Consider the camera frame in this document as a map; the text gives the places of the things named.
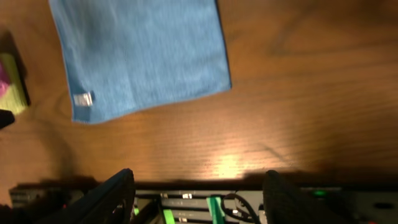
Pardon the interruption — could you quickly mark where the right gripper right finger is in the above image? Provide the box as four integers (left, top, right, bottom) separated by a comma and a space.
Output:
262, 170, 345, 224

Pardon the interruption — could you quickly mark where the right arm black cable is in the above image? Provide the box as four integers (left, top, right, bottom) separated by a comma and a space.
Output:
220, 192, 262, 224

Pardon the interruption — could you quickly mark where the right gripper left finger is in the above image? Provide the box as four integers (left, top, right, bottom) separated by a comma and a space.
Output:
38, 169, 136, 224

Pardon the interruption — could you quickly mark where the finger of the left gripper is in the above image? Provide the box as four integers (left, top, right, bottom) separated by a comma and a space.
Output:
0, 110, 15, 129

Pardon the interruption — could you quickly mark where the purple folded cloth left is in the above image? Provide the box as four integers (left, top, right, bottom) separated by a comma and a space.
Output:
0, 63, 10, 97

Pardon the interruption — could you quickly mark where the blue microfiber cloth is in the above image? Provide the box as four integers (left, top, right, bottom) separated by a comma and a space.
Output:
49, 0, 231, 124

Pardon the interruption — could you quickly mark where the green folded cloth left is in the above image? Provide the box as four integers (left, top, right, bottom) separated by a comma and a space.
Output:
1, 53, 29, 115

